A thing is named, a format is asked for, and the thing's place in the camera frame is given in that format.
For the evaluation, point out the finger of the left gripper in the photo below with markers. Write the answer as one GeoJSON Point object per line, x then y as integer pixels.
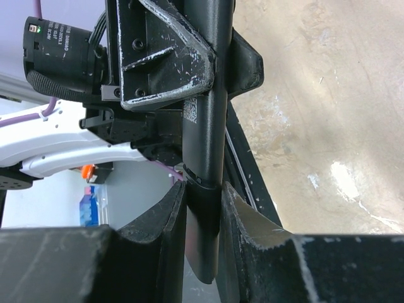
{"type": "Point", "coordinates": [245, 67]}

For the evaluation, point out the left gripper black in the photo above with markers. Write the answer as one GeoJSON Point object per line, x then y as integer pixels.
{"type": "Point", "coordinates": [154, 58]}

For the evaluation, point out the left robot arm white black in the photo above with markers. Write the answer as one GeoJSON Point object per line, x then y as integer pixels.
{"type": "Point", "coordinates": [70, 64]}

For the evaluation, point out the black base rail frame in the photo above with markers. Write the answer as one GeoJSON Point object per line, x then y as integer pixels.
{"type": "Point", "coordinates": [242, 172]}

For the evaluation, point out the black remote battery cover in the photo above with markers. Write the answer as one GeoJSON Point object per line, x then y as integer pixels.
{"type": "Point", "coordinates": [202, 230]}

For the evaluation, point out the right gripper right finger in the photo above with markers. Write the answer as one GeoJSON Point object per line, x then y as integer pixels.
{"type": "Point", "coordinates": [261, 262]}

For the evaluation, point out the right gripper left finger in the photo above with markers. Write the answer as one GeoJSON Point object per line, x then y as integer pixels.
{"type": "Point", "coordinates": [141, 262]}

